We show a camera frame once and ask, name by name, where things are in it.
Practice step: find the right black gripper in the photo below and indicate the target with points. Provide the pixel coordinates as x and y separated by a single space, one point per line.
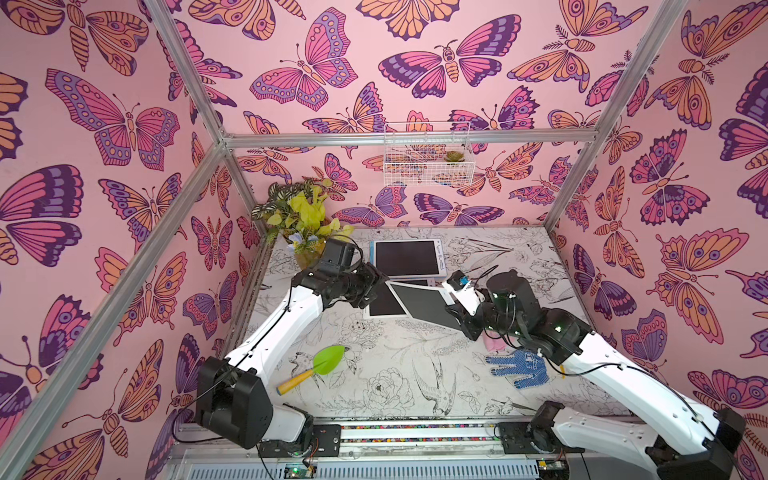
475 318

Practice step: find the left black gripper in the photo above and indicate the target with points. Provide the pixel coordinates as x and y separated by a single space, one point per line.
372 276

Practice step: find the pink cloth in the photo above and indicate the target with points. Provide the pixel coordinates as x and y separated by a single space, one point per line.
493 344

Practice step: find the white drawing tablet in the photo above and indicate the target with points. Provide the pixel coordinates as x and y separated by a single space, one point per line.
385 304
425 303

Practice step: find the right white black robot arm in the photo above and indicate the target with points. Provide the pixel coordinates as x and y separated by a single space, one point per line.
676 437

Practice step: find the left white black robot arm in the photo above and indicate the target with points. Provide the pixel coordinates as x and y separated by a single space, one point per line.
232 398

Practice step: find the far blue-edged drawing tablet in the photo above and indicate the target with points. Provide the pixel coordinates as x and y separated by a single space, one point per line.
411 258

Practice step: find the potted plant glass vase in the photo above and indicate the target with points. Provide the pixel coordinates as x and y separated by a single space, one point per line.
297 213

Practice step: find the small succulent in basket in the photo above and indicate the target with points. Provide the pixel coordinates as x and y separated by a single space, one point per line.
454 156

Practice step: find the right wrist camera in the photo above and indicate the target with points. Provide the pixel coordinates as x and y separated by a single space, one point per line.
459 282

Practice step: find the green trowel yellow handle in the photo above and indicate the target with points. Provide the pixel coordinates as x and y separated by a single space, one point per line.
323 363

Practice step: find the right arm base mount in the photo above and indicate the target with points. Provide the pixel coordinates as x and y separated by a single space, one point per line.
534 436

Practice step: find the white wire wall basket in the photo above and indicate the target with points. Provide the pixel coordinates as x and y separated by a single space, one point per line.
415 157

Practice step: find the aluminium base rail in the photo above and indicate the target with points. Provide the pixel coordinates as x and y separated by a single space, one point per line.
470 448

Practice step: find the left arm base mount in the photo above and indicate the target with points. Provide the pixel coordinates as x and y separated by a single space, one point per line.
323 440

